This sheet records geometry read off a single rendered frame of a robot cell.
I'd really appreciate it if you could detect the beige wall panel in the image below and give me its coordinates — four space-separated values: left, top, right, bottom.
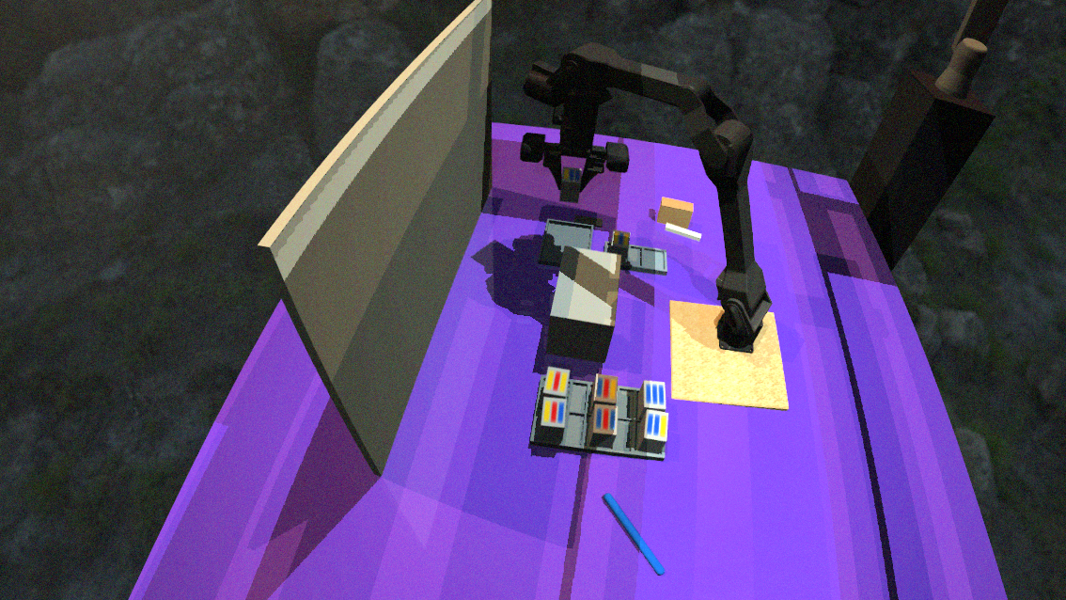
258 0 492 476

